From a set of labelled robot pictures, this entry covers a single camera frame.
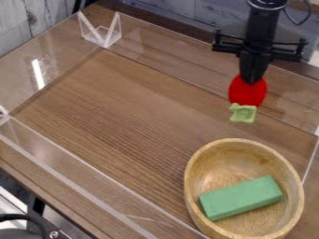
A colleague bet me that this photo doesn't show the black metal table frame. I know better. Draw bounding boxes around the black metal table frame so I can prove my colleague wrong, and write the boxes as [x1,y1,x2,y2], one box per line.
[26,195,84,239]

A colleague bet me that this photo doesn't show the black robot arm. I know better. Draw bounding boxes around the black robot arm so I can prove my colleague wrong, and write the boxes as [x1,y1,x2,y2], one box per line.
[212,0,308,85]

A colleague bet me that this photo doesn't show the green rectangular block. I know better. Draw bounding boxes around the green rectangular block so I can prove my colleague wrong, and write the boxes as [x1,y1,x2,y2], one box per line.
[197,176,283,221]

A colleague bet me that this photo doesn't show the clear acrylic corner bracket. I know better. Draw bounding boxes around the clear acrylic corner bracket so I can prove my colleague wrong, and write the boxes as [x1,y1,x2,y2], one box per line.
[77,12,121,49]

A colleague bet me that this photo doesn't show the red plush strawberry toy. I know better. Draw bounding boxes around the red plush strawberry toy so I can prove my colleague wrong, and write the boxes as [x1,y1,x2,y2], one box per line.
[228,76,268,123]

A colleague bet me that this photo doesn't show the wooden bowl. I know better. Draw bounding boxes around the wooden bowl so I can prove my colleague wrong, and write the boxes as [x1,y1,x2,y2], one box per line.
[182,138,304,239]

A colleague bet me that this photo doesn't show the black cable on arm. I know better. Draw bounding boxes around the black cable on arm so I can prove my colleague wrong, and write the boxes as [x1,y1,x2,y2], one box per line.
[284,0,312,27]

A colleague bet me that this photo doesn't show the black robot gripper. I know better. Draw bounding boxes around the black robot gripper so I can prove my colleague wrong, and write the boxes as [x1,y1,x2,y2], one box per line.
[212,6,308,84]

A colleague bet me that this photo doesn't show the black cable lower left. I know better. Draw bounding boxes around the black cable lower left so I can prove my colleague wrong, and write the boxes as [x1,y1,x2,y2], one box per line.
[0,214,46,239]

